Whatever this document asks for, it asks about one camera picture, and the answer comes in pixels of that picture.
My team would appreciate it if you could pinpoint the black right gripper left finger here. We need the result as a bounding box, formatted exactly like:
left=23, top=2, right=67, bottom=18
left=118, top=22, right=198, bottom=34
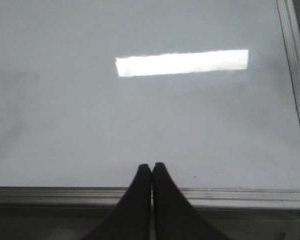
left=83, top=164, right=152, bottom=240

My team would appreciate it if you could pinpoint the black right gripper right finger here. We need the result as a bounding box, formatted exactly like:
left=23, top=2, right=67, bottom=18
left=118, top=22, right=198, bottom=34
left=152, top=162, right=229, bottom=240

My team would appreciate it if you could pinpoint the white whiteboard with aluminium frame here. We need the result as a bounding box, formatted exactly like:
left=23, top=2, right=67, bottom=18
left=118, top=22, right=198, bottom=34
left=0, top=0, right=300, bottom=212

